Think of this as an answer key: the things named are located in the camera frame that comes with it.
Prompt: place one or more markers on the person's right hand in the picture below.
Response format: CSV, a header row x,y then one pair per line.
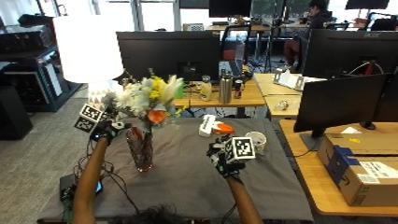
x,y
221,161

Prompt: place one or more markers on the person's left hand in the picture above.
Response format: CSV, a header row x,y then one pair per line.
x,y
104,132

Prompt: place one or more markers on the right glove marker cube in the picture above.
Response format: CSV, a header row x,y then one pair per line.
x,y
242,149

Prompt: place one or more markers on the glove marker cube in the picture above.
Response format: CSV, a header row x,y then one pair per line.
x,y
242,149
89,117

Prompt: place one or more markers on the left glove marker cube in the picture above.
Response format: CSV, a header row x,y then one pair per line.
x,y
89,117

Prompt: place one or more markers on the clear glass vase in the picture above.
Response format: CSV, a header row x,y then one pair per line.
x,y
141,152

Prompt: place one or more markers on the white paper cup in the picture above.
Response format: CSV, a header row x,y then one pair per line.
x,y
257,140

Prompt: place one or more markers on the white yellow orange flower bouquet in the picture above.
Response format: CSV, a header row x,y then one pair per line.
x,y
142,95

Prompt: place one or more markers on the grey table cloth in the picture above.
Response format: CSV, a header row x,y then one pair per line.
x,y
186,180

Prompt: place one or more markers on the wooden desk with bottles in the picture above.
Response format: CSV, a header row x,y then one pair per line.
x,y
249,98

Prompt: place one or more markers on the green bottle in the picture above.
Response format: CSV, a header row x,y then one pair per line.
x,y
179,90

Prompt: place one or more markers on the clear plastic bottle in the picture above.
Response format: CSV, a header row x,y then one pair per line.
x,y
205,88

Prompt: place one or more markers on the steel drinking bottle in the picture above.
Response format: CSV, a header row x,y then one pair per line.
x,y
225,88

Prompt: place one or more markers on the dark drink can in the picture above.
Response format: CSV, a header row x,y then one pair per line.
x,y
238,89

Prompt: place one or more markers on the shiny crumpled wrapper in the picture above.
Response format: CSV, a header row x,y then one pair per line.
x,y
282,105

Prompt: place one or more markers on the wooden desk with cardboard boxes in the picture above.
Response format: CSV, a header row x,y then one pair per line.
x,y
302,174

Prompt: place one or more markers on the black device with blue screen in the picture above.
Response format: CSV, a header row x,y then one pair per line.
x,y
68,185

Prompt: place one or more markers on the wooden desk with white device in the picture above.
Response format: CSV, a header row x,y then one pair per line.
x,y
273,90

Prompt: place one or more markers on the wide black computer monitor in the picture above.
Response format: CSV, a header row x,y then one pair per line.
x,y
165,53

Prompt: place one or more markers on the black floor cabinet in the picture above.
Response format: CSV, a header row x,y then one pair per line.
x,y
12,113

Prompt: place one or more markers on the white table lamp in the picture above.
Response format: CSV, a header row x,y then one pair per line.
x,y
86,46

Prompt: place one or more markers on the black equipment rack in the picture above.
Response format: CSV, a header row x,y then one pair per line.
x,y
28,68

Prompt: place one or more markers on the white desk device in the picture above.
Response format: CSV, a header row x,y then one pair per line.
x,y
290,79

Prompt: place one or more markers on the white paper sheet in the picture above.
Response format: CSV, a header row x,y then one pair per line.
x,y
350,130

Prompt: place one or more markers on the yellow sticky note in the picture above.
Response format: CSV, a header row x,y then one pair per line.
x,y
354,140

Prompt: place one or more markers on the black monitor on stand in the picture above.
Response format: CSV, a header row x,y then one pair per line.
x,y
339,101

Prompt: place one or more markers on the black office chair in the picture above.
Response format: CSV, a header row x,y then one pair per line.
x,y
235,43

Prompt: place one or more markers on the flat cardboard box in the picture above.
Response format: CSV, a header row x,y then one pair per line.
x,y
368,143

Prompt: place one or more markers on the cardboard box with blue tape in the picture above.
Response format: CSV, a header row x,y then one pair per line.
x,y
368,183

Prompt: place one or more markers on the black monitor with round foot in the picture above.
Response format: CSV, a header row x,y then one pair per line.
x,y
387,99

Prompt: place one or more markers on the black monitor with silver logo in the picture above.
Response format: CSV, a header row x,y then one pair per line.
x,y
351,53

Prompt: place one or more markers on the black background monitor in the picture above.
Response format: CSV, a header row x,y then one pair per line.
x,y
366,3
230,7

